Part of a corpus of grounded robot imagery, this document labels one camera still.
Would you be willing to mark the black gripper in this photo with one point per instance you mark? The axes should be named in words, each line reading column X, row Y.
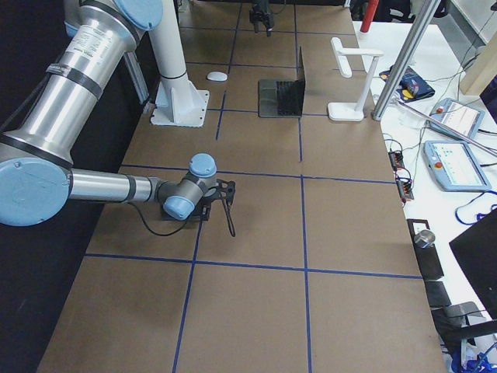
column 204, row 213
column 260, row 12

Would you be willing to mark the black mouse pad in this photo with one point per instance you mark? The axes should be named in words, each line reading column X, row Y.
column 194, row 216

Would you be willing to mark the grey laptop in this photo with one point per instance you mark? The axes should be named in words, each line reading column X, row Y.
column 279, row 98

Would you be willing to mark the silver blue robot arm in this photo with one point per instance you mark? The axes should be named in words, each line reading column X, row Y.
column 38, row 175

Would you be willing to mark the white computer mouse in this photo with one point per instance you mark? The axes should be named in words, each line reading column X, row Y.
column 217, row 76

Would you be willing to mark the red cylinder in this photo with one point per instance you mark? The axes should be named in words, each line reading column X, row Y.
column 368, row 17

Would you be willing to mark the dark blue pouch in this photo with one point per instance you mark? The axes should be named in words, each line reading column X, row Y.
column 412, row 87

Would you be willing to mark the silver metal cup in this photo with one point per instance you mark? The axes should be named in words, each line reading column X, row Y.
column 424, row 239

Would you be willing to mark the grey teach pendant far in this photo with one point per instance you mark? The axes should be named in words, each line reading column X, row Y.
column 459, row 117

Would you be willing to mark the grey teach pendant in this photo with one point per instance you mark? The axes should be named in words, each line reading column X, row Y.
column 459, row 117
column 454, row 167

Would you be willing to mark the grey teach pendant near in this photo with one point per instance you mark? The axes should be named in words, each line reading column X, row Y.
column 454, row 167

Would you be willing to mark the black monitor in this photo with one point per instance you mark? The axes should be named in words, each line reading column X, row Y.
column 475, row 251

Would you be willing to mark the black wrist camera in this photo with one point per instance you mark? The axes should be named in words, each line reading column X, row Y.
column 205, row 213

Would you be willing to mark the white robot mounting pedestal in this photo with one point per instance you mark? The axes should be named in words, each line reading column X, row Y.
column 178, row 102

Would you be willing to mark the aluminium frame post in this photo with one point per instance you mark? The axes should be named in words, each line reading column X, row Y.
column 415, row 34

